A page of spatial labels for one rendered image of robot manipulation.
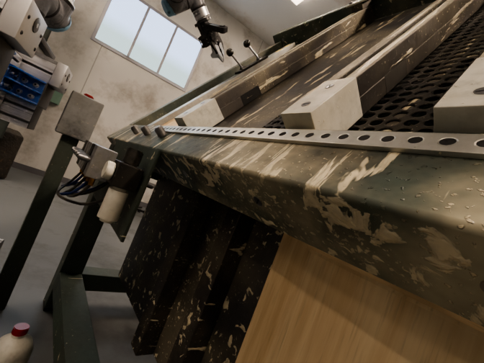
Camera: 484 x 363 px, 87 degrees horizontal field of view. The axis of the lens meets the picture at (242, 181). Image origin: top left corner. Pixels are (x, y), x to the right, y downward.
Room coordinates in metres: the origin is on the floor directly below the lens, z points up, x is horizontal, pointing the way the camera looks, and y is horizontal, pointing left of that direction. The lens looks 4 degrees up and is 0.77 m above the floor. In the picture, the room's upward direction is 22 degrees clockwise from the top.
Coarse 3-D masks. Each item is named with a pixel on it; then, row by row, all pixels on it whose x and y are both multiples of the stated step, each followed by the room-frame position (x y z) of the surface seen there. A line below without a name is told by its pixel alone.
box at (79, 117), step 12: (72, 96) 1.01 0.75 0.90; (84, 96) 1.03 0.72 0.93; (72, 108) 1.02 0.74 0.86; (84, 108) 1.04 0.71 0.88; (96, 108) 1.06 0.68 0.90; (60, 120) 1.00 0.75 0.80; (72, 120) 1.03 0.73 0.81; (84, 120) 1.05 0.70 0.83; (96, 120) 1.07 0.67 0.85; (60, 132) 1.01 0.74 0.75; (72, 132) 1.04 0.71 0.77; (84, 132) 1.06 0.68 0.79
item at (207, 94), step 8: (288, 48) 1.34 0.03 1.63; (272, 56) 1.29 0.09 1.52; (256, 64) 1.25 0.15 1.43; (264, 64) 1.28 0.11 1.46; (248, 72) 1.23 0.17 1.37; (232, 80) 1.19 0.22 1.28; (216, 88) 1.15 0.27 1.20; (224, 88) 1.18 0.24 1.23; (200, 96) 1.13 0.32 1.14; (208, 96) 1.14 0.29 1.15; (184, 104) 1.11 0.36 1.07; (192, 104) 1.11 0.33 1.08; (176, 112) 1.08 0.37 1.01; (160, 120) 1.05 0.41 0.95; (168, 120) 1.06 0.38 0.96
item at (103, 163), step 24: (96, 144) 0.74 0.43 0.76; (120, 144) 0.95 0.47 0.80; (96, 168) 0.70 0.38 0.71; (120, 168) 0.60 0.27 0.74; (144, 168) 0.66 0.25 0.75; (72, 192) 0.76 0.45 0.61; (96, 192) 0.99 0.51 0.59; (120, 192) 0.62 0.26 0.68; (144, 192) 0.63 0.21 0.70; (120, 216) 0.68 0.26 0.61; (120, 240) 0.63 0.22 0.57
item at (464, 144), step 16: (176, 128) 0.71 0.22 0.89; (192, 128) 0.63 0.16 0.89; (208, 128) 0.57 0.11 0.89; (224, 128) 0.52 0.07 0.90; (240, 128) 0.48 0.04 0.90; (256, 128) 0.44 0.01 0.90; (304, 144) 0.34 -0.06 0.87; (320, 144) 0.31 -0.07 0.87; (336, 144) 0.29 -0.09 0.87; (352, 144) 0.28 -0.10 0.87; (368, 144) 0.26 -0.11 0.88; (384, 144) 0.25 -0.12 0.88; (400, 144) 0.24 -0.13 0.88; (416, 144) 0.23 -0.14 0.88; (432, 144) 0.22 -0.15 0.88; (448, 144) 0.21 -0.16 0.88; (464, 144) 0.21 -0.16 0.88; (480, 144) 0.20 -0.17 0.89
